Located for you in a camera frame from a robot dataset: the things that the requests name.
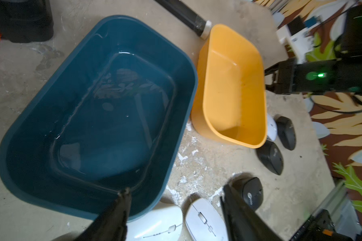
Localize black lint roller stick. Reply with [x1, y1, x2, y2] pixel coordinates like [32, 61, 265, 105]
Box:
[155, 0, 212, 40]

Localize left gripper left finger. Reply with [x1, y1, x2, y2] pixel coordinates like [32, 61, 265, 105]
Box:
[75, 188, 132, 241]

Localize black tool case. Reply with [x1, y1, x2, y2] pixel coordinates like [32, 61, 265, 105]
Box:
[0, 0, 54, 43]

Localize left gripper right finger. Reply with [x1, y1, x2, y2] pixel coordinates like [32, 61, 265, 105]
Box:
[220, 184, 281, 241]

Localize black mouse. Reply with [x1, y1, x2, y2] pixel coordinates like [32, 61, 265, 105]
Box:
[232, 177, 263, 211]
[256, 140, 284, 175]
[276, 116, 297, 151]

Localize teal plastic storage box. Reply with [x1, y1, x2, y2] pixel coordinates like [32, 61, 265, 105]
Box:
[0, 15, 198, 221]

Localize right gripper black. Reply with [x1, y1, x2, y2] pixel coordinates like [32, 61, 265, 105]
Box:
[264, 58, 299, 95]

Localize yellow plastic storage box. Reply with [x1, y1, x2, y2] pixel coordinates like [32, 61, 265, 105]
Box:
[191, 24, 267, 149]

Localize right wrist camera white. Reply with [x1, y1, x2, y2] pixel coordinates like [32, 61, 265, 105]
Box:
[276, 16, 318, 64]

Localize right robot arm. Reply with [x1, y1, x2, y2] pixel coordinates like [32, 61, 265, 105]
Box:
[264, 5, 362, 96]

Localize white mouse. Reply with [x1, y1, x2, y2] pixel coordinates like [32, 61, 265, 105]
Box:
[267, 114, 278, 142]
[126, 202, 184, 241]
[185, 198, 228, 241]

